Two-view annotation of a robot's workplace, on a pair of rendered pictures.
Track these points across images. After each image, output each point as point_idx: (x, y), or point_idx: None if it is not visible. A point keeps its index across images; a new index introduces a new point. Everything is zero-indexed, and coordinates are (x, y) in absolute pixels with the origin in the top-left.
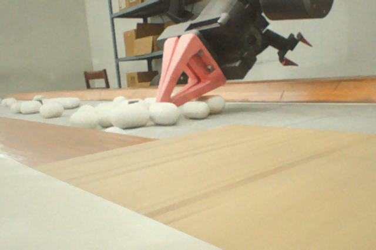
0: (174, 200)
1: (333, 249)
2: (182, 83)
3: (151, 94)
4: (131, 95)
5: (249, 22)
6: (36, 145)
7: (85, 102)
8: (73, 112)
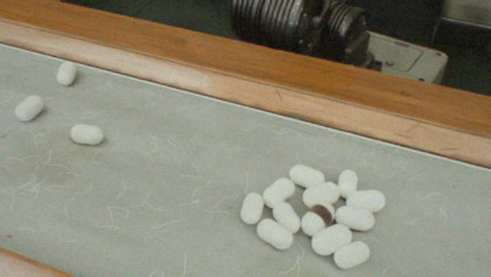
0: None
1: None
2: (315, 5)
3: (473, 146)
4: (404, 131)
5: None
6: None
7: (247, 112)
8: (476, 269)
